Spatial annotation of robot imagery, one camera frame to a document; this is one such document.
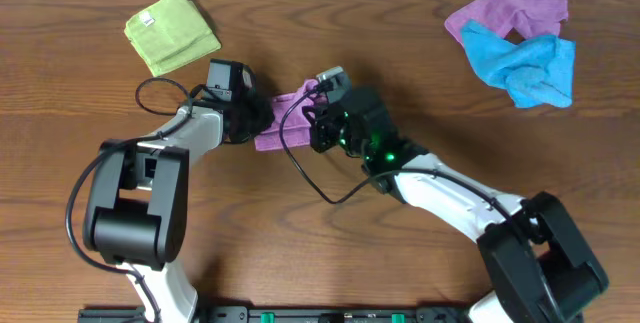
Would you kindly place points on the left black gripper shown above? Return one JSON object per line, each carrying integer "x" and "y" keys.
{"x": 259, "y": 114}

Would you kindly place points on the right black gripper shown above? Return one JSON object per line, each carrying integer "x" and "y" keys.
{"x": 318, "y": 115}

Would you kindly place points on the purple microfiber cloth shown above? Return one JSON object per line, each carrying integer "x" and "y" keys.
{"x": 296, "y": 128}

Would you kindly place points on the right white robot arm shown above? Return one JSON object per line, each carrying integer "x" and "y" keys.
{"x": 540, "y": 265}

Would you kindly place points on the folded green cloth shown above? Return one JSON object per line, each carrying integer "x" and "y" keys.
{"x": 170, "y": 34}

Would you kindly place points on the crumpled blue cloth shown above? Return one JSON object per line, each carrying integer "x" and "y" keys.
{"x": 534, "y": 72}

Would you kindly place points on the purple cloth at back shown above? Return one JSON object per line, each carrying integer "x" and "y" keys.
{"x": 530, "y": 18}

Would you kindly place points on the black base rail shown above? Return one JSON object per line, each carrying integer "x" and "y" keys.
{"x": 240, "y": 314}

